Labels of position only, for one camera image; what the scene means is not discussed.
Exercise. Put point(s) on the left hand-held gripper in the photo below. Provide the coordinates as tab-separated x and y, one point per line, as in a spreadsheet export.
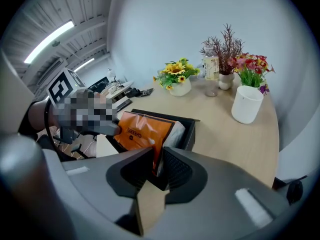
66	89

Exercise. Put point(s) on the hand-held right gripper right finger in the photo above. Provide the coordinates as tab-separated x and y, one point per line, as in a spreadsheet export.
212	201

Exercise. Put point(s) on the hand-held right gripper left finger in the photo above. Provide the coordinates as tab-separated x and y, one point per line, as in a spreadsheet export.
100	189

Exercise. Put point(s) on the orange box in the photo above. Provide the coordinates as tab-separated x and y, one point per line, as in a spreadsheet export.
142	134

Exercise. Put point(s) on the black tissue box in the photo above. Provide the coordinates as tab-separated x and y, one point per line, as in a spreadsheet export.
188	131

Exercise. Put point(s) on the person's left forearm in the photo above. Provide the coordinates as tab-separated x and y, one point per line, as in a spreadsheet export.
40	115

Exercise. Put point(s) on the black smartphone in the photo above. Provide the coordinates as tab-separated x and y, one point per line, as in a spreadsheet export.
124	105

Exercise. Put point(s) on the black office chair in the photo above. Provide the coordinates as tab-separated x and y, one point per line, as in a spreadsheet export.
75	146

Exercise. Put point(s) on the round wooden side table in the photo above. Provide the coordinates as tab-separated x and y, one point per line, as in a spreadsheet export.
120	89

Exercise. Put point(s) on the black computer monitor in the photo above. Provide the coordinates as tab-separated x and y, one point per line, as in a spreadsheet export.
99	84

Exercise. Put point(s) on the black plastic bag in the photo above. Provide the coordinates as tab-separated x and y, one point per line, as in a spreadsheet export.
136	92

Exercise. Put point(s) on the white desk lamp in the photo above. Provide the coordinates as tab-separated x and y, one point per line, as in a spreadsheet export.
111	74

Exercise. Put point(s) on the long ceiling light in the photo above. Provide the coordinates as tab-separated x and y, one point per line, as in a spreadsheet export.
47	42
83	64

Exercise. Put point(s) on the white bin with black bag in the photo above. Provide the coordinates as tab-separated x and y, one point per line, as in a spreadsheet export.
295	191

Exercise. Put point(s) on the sunflowers in white vase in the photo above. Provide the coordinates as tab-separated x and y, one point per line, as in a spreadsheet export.
177	76

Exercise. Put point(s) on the small clear glass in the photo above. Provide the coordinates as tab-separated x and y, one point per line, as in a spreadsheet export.
211	90

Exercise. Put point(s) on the clear drink bottle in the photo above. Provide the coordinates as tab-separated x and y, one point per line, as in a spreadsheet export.
211	66

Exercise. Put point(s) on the pink and red flowers pot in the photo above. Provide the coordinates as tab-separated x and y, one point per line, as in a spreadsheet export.
251	69

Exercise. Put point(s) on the dried brown flowers in vase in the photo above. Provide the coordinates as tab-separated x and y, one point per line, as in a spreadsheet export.
226	54

